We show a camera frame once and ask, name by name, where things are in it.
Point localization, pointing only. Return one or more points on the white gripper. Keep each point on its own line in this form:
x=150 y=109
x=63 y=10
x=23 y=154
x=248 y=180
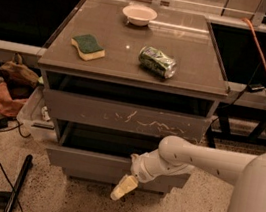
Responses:
x=140 y=169

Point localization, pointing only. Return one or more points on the grey drawer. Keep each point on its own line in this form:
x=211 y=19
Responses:
x=151 y=186
x=98 y=150
x=125 y=117

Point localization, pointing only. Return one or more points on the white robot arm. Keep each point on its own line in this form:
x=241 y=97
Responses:
x=176 y=156

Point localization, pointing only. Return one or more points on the grey bottom drawer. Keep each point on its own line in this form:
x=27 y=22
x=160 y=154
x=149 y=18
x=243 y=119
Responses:
x=151 y=186

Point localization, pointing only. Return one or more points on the grey top drawer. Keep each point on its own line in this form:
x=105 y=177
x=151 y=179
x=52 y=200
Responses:
x=125 y=117

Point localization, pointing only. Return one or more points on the grey drawer cabinet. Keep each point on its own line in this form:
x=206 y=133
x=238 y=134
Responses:
x=195 y=89

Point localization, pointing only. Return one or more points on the black stand leg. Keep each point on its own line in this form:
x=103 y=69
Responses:
x=13 y=198

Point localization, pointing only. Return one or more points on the crushed green soda can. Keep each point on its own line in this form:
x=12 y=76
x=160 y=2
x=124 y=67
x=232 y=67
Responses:
x=157 y=62

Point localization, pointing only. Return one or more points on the black power adapter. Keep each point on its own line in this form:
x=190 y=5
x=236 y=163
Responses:
x=3 y=123

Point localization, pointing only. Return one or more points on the green yellow sponge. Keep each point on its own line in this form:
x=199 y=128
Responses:
x=87 y=47

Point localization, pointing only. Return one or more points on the orange cloth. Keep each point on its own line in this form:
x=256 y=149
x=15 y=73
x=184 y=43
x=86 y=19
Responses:
x=8 y=106

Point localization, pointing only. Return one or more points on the brown cloth bag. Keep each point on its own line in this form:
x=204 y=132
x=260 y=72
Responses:
x=16 y=73

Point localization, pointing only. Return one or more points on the black power brick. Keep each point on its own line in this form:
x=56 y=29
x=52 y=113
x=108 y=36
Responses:
x=255 y=88

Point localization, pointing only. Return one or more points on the white bowl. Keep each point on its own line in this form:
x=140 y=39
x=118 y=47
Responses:
x=139 y=15

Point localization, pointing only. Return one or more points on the black table frame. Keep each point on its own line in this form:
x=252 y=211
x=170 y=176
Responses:
x=241 y=123

